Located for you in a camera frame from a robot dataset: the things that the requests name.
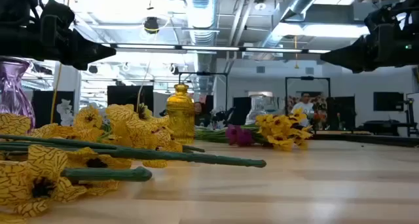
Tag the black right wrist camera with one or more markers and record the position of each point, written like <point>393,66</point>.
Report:
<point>379,19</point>

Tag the black wall monitor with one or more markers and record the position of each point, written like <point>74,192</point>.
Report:
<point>388,101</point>

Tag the silver ventilation duct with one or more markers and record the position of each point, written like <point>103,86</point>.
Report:
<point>296,8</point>
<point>199,17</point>

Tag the black aluminium table frame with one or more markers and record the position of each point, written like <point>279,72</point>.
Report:
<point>376,140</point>

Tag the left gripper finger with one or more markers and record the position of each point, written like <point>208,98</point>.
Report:
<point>91,48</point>
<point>85,64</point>

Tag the clear glass vase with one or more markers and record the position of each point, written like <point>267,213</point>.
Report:
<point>258,111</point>

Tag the yellow artificial flower bunch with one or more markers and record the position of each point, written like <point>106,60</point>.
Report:
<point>49,158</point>
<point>88,119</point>
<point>281,132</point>

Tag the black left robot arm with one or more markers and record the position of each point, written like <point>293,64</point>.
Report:
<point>13,4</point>

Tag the black background table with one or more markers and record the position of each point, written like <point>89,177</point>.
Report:
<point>388,125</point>

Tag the long LED light bar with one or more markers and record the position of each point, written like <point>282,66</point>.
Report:
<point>212,48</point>

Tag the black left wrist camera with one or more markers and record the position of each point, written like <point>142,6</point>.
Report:
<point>57,16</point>

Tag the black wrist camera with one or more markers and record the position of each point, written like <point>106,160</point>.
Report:
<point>57,16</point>
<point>379,19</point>

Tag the purple ribbed glass vase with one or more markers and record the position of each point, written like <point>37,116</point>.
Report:
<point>11,93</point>

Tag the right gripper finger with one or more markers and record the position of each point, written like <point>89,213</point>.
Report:
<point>353,52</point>
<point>363,67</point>

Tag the black partition panel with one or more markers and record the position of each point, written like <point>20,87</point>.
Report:
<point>129,96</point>
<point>242,111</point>
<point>342,112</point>
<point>42,107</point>

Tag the yellow glass bottle vase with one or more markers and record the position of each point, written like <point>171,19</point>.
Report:
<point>180,119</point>

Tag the black equipment stand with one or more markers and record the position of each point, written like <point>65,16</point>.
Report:
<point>410,112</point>

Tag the black round ceiling device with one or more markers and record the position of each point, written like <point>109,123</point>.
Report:
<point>151,24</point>

